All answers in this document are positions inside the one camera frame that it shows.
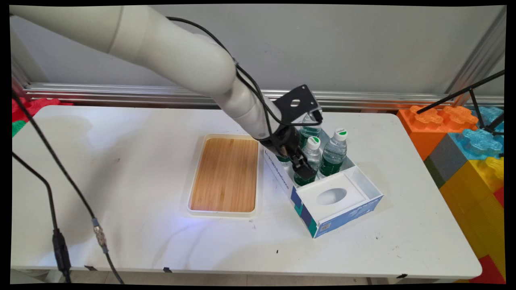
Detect white and blue cardboard box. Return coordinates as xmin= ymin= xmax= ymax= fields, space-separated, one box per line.
xmin=263 ymin=129 xmax=384 ymax=239

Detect aluminium frame post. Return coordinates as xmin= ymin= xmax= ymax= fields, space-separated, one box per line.
xmin=11 ymin=60 xmax=31 ymax=97
xmin=445 ymin=8 xmax=506 ymax=95

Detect orange foam block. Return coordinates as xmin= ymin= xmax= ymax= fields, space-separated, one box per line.
xmin=397 ymin=105 xmax=478 ymax=161

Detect grey foam block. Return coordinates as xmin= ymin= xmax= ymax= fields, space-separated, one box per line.
xmin=424 ymin=133 xmax=468 ymax=188

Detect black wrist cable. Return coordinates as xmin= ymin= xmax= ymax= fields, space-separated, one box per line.
xmin=167 ymin=16 xmax=324 ymax=139

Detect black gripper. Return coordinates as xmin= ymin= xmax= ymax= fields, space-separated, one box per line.
xmin=258 ymin=126 xmax=317 ymax=180

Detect aluminium frame rail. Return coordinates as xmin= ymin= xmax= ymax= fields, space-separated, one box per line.
xmin=22 ymin=83 xmax=504 ymax=111

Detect thick black cable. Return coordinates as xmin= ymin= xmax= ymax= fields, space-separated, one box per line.
xmin=11 ymin=152 xmax=73 ymax=284

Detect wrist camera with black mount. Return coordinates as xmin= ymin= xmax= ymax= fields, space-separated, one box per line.
xmin=274 ymin=85 xmax=323 ymax=125

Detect cyan foam block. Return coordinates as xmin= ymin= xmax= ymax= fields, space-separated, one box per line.
xmin=472 ymin=106 xmax=504 ymax=131
xmin=449 ymin=128 xmax=504 ymax=161

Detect black cable with metal connector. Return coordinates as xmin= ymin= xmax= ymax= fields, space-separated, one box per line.
xmin=11 ymin=93 xmax=125 ymax=284

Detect colourful giant building blocks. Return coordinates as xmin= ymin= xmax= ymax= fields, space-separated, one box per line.
xmin=439 ymin=156 xmax=506 ymax=278

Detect black tripod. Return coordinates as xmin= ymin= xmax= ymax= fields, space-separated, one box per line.
xmin=417 ymin=70 xmax=505 ymax=135

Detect bamboo tray with cream rim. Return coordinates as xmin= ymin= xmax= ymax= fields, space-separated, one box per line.
xmin=187 ymin=133 xmax=260 ymax=218

